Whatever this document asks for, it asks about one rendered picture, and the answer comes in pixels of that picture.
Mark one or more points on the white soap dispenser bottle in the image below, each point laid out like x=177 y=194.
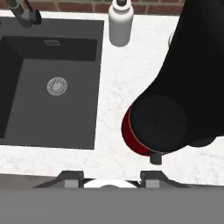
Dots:
x=120 y=23

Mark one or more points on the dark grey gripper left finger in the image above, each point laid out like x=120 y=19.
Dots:
x=71 y=176

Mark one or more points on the black blender with red base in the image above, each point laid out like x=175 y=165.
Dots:
x=180 y=96

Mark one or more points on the dark grey sink tap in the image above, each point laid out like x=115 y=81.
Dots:
x=24 y=15

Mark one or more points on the dark grey kitchen sink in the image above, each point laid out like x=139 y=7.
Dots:
x=55 y=116

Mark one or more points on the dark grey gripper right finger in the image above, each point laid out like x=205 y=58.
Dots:
x=152 y=176

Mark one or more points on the white round object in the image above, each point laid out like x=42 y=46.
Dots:
x=109 y=183

